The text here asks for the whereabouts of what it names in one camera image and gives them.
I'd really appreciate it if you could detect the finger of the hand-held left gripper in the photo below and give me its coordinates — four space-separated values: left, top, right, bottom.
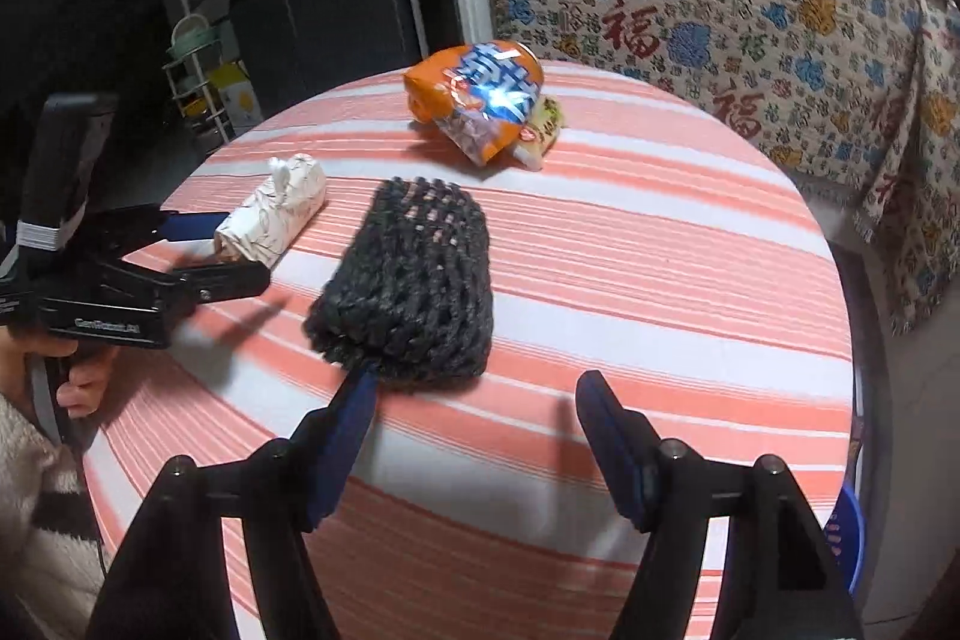
172 263 271 311
154 209 230 244

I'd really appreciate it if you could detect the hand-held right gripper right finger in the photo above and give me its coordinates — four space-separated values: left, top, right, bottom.
576 370 863 640

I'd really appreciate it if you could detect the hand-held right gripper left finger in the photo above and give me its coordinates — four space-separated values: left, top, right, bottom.
90 370 380 640

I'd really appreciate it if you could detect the white patterned paper package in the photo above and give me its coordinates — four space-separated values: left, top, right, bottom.
214 154 329 270

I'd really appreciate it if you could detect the black foam net sleeve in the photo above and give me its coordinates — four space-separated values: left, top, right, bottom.
307 176 494 390

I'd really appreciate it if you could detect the blue plastic basket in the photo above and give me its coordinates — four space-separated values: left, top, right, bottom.
821 482 867 600

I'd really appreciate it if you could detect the orange snack bag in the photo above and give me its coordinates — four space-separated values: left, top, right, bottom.
403 40 545 167

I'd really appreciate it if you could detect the person's left forearm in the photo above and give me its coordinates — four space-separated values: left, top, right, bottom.
0 385 113 640

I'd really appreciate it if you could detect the person's left hand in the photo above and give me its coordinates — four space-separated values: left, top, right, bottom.
0 321 115 417

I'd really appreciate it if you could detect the white storage rack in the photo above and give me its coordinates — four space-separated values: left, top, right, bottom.
161 14 230 150

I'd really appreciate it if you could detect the yellow cardboard box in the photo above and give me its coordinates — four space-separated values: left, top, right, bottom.
206 59 260 135

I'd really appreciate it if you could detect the orange striped tablecloth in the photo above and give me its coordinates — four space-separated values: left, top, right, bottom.
82 59 860 640

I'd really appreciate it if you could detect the pale green basin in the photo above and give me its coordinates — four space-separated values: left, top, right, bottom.
169 14 218 60

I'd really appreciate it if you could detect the printed blanket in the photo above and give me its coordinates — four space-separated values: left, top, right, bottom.
472 0 960 335

